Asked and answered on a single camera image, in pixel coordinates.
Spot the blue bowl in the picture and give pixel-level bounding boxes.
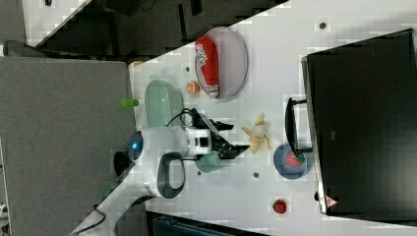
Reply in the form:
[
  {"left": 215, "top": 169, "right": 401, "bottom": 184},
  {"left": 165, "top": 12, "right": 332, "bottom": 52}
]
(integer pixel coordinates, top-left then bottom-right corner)
[{"left": 273, "top": 144, "right": 308, "bottom": 180}]

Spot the green mug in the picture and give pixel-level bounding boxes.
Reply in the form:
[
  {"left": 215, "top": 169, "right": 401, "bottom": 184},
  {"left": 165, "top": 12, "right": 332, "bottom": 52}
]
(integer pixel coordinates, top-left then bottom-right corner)
[{"left": 196, "top": 151, "right": 230, "bottom": 173}]

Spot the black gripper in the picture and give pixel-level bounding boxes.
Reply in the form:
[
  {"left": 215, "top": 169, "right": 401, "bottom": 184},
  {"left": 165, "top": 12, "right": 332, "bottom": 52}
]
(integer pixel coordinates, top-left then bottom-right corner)
[{"left": 191, "top": 108, "right": 249, "bottom": 159}]

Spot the grey partition panel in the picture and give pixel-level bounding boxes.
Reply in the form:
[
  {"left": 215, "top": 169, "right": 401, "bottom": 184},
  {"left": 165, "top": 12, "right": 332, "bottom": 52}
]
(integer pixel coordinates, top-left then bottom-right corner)
[{"left": 0, "top": 57, "right": 135, "bottom": 236}]

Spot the strawberry in blue bowl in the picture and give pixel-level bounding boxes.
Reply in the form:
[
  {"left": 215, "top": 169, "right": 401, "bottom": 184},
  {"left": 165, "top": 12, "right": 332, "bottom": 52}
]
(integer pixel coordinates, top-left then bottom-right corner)
[{"left": 284, "top": 151, "right": 305, "bottom": 168}]

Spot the red strawberry toy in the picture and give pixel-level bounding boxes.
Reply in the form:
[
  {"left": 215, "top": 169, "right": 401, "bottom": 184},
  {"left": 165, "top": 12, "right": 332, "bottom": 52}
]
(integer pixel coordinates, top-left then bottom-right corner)
[{"left": 272, "top": 199, "right": 287, "bottom": 214}]

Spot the red ketchup bottle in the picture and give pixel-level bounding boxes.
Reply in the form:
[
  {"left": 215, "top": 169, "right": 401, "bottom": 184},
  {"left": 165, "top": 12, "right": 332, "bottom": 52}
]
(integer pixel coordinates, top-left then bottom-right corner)
[{"left": 195, "top": 36, "right": 219, "bottom": 97}]

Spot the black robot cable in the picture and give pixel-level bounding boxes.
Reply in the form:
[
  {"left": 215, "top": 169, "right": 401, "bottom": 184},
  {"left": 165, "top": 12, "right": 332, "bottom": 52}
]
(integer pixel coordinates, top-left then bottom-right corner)
[{"left": 165, "top": 107, "right": 198, "bottom": 128}]

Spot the orange slice toy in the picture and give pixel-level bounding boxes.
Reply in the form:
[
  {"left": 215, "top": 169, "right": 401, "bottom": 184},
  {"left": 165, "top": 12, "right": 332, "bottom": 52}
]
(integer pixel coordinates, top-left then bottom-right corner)
[{"left": 186, "top": 81, "right": 200, "bottom": 94}]

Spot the peeled plush banana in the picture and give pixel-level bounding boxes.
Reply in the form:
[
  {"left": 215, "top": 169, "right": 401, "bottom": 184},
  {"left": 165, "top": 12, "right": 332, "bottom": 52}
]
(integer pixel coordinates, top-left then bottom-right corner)
[{"left": 241, "top": 113, "right": 271, "bottom": 154}]

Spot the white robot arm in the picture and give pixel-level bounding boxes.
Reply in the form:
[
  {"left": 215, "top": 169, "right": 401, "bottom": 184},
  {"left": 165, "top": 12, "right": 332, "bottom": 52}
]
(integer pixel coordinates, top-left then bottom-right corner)
[{"left": 124, "top": 109, "right": 249, "bottom": 199}]

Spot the green toy vegetable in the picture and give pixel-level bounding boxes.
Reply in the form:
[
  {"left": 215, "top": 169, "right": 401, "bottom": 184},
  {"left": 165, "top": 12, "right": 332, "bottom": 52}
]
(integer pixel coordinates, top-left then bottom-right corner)
[{"left": 121, "top": 98, "right": 140, "bottom": 108}]

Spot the grey oval plate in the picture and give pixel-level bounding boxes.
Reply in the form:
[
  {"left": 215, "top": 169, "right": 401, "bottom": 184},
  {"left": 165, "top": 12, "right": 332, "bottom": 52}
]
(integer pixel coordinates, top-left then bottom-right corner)
[{"left": 195, "top": 27, "right": 248, "bottom": 98}]

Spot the green plastic colander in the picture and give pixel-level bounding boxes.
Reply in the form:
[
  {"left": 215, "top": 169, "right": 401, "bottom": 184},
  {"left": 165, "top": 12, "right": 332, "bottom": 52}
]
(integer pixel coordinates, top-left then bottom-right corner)
[{"left": 145, "top": 80, "right": 184, "bottom": 127}]

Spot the black and steel toaster oven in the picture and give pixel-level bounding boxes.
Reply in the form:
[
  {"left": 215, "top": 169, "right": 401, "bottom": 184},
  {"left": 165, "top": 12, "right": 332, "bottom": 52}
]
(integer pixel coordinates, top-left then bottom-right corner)
[{"left": 285, "top": 29, "right": 417, "bottom": 226}]

